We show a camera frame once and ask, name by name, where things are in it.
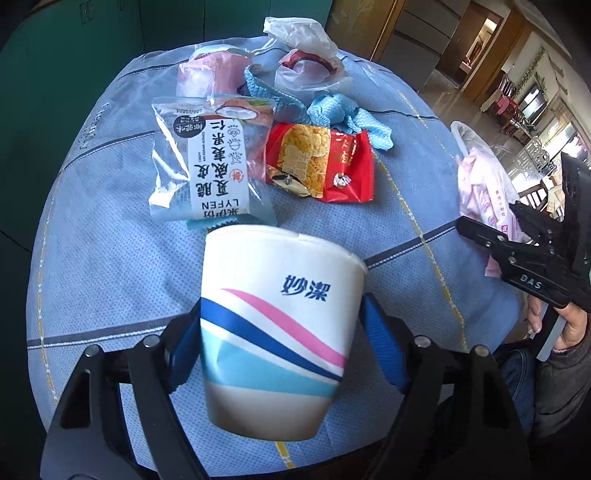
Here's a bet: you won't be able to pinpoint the red snack packet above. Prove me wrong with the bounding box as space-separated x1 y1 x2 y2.
265 122 376 204

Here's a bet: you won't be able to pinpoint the person's jeans leg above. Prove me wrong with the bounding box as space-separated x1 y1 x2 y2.
492 344 552 416

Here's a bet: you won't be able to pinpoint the green vine garland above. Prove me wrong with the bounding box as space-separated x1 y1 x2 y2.
501 48 559 93

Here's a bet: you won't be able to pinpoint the wooden framed glass sliding door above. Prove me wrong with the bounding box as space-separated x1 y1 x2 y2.
325 0 407 58

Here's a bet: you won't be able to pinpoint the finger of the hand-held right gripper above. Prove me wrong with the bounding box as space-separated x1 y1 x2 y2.
509 200 563 254
456 215 574 309

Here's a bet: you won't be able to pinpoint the light blue checked tablecloth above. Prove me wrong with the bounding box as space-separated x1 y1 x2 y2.
28 34 527 480

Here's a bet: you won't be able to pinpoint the white plastic bag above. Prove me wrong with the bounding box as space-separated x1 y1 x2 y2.
263 17 354 95

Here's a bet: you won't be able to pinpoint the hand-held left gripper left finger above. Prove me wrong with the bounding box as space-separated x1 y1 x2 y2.
41 300 206 480

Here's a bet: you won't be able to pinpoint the person's right hand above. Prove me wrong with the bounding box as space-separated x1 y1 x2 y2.
526 295 591 355

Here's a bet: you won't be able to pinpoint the white striped paper cup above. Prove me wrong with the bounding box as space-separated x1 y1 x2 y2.
199 224 369 443

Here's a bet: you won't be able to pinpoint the blue wipe cloth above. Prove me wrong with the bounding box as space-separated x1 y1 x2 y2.
244 65 395 151

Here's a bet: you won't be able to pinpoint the pink plastic wrapper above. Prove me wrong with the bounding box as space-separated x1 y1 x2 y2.
178 48 254 100

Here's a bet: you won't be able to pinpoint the black television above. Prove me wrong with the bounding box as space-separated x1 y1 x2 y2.
519 85 550 123

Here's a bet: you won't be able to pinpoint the clear coconut print snack packet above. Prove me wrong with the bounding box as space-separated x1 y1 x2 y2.
148 92 278 232

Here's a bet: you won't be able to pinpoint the silver multi-door refrigerator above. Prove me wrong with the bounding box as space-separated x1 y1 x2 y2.
369 0 462 90

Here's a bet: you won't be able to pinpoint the person's right forearm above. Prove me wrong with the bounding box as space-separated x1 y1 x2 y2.
531 332 591 439

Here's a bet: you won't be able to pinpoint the pink tissue packet wrapper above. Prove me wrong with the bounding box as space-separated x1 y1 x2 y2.
450 121 529 278

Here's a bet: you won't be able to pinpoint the carved wooden armchair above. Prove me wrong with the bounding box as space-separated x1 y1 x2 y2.
482 74 522 134

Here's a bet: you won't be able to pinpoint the white baby fence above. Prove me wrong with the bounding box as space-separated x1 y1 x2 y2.
522 134 561 185

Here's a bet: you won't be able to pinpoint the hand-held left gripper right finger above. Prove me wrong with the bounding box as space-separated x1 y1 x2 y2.
360 293 532 480

